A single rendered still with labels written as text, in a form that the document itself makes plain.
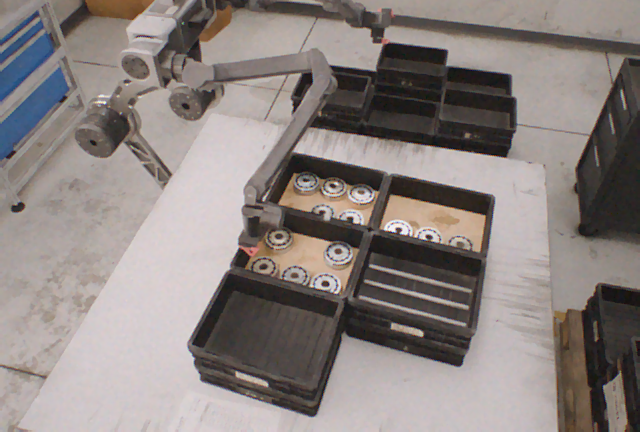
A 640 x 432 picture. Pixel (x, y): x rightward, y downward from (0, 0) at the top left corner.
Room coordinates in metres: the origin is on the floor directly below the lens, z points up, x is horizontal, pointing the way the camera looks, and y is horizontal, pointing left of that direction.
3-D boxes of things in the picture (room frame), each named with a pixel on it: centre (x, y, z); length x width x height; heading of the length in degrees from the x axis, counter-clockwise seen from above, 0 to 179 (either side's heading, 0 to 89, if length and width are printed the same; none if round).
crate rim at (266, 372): (0.86, 0.17, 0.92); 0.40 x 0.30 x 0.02; 72
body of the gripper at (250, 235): (1.13, 0.22, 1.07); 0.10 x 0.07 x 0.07; 160
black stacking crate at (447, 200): (1.31, -0.40, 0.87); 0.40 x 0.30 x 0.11; 72
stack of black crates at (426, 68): (2.85, -0.54, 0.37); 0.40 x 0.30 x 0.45; 76
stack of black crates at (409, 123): (2.46, -0.45, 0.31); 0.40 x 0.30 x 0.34; 76
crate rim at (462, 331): (1.03, -0.31, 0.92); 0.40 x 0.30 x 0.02; 72
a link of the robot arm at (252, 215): (1.12, 0.21, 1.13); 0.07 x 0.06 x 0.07; 74
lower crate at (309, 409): (0.86, 0.17, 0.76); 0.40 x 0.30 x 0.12; 72
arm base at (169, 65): (1.45, 0.45, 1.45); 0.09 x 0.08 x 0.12; 166
